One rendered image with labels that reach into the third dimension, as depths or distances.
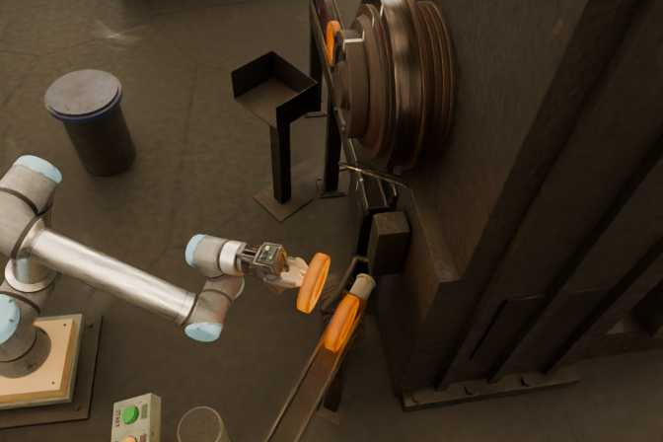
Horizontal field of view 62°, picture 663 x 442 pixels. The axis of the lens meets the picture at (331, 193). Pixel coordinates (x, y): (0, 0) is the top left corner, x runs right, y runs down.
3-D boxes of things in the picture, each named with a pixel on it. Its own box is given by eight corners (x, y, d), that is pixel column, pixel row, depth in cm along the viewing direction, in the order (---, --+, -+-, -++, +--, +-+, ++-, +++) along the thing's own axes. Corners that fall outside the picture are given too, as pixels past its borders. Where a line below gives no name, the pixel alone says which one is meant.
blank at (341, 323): (347, 337, 157) (336, 331, 158) (364, 290, 153) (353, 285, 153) (330, 362, 142) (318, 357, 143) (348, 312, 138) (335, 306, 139)
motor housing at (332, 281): (345, 336, 220) (356, 267, 178) (355, 392, 207) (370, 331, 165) (313, 341, 218) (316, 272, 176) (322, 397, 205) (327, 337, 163)
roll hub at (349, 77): (345, 89, 166) (352, 7, 144) (363, 158, 149) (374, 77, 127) (327, 91, 165) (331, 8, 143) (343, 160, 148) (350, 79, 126)
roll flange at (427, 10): (399, 88, 181) (424, -50, 145) (438, 200, 153) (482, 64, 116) (369, 90, 180) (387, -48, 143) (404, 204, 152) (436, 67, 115)
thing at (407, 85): (369, 90, 180) (387, -48, 143) (404, 204, 152) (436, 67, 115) (350, 92, 179) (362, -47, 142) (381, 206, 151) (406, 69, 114)
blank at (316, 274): (332, 245, 141) (321, 240, 141) (310, 293, 131) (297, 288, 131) (328, 277, 152) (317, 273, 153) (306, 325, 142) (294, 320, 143)
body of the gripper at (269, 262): (271, 268, 136) (231, 259, 141) (281, 288, 142) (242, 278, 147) (284, 244, 141) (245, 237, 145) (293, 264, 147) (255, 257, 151)
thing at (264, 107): (277, 169, 273) (271, 49, 217) (314, 200, 262) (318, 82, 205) (245, 190, 264) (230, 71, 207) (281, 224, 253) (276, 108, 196)
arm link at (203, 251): (207, 247, 160) (194, 225, 153) (244, 255, 155) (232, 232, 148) (191, 273, 155) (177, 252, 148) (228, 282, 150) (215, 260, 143)
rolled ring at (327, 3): (328, 11, 222) (335, 10, 223) (320, -10, 235) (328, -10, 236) (327, 51, 235) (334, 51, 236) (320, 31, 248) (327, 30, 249)
